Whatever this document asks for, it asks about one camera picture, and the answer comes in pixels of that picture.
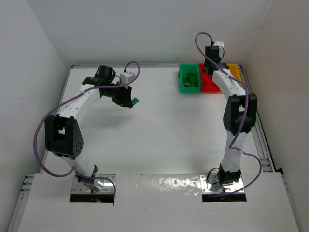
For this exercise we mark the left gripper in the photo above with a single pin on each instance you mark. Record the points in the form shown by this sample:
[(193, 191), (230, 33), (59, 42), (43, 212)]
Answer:
[(123, 95)]

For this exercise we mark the green base lego plate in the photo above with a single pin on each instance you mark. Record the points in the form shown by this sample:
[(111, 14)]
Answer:
[(135, 101)]

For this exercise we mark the green square lego brick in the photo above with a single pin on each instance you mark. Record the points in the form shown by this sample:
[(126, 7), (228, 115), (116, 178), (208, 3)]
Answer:
[(189, 79)]

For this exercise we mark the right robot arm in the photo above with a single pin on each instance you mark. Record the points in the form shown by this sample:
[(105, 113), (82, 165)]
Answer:
[(239, 116)]

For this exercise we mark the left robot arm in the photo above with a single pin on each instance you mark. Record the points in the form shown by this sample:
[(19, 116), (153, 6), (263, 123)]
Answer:
[(62, 132)]

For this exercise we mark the green plastic bin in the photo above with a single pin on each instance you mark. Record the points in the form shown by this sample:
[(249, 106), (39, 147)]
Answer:
[(186, 67)]

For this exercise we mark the red plastic bin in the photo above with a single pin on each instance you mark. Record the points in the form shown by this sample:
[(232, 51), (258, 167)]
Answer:
[(211, 87)]

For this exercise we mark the yellow plastic bin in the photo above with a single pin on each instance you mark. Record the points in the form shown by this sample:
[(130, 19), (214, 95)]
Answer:
[(234, 71)]

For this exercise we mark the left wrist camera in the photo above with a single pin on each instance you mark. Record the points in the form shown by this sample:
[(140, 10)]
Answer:
[(126, 77)]

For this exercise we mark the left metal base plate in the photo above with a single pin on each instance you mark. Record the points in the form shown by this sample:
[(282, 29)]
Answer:
[(103, 185)]

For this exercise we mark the metal base plate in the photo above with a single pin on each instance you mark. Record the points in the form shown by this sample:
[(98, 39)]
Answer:
[(210, 185), (103, 185)]

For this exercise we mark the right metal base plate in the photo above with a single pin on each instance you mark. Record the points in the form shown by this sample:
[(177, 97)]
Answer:
[(210, 185)]

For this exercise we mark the aluminium frame rail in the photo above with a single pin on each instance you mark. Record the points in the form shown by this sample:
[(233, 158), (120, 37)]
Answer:
[(257, 144)]

